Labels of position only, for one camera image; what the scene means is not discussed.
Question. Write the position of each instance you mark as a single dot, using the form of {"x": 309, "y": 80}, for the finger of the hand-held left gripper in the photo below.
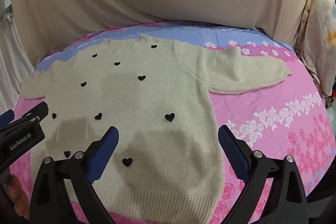
{"x": 36, "y": 112}
{"x": 6, "y": 117}

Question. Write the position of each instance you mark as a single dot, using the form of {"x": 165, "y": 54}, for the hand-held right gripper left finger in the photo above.
{"x": 105, "y": 150}

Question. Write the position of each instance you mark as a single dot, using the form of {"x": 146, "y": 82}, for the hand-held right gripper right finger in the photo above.
{"x": 232, "y": 150}

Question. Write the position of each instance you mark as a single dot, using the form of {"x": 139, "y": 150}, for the beige sweater with black hearts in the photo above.
{"x": 147, "y": 98}

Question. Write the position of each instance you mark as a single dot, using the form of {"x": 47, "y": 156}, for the person's left hand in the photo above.
{"x": 15, "y": 187}

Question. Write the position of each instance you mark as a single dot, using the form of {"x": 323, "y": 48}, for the pink floral bed sheet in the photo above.
{"x": 275, "y": 134}

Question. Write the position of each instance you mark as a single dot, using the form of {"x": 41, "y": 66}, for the white curtain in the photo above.
{"x": 13, "y": 61}

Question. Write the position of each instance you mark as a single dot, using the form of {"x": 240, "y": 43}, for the metal window rail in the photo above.
{"x": 6, "y": 13}

